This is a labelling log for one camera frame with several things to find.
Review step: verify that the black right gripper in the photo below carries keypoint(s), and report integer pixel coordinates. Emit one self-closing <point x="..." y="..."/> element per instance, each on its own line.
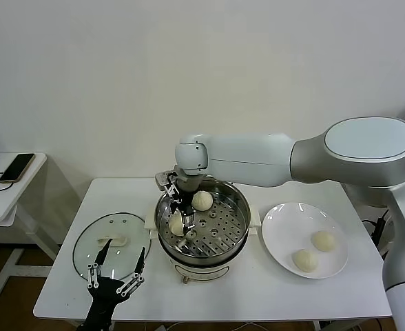
<point x="184" y="200"/>

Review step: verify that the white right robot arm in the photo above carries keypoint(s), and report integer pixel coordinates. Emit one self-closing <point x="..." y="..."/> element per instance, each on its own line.
<point x="257" y="158"/>

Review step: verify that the perforated steel steamer basket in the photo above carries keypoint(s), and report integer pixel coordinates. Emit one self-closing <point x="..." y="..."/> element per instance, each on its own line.
<point x="223" y="234"/>

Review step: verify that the round glass pot lid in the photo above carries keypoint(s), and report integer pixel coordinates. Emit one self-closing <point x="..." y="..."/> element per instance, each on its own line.
<point x="120" y="241"/>

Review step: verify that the stainless steel steamer pot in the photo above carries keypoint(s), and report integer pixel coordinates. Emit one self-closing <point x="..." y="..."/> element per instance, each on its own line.
<point x="202" y="270"/>

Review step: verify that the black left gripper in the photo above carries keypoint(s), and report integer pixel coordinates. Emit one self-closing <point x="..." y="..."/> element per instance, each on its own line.
<point x="102" y="296"/>

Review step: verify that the white oval plate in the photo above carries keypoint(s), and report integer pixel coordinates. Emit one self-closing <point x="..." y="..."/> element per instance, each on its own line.
<point x="292" y="220"/>

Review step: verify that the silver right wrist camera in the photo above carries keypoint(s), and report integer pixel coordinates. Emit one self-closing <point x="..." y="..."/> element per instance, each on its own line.
<point x="163" y="179"/>

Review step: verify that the black power adapter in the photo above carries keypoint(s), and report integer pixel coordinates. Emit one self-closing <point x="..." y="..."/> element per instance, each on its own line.
<point x="379" y="229"/>

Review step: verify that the white side table with phone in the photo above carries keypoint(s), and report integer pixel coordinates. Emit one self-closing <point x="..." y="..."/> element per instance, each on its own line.
<point x="2" y="207"/>

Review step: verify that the white steamed baozi bun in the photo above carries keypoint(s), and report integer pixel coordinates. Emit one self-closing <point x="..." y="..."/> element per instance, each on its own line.
<point x="202" y="201"/>
<point x="323" y="240"/>
<point x="304" y="261"/>
<point x="175" y="225"/>

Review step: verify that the gold-edged smartphone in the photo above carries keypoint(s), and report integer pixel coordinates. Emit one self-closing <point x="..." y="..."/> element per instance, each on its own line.
<point x="16" y="169"/>

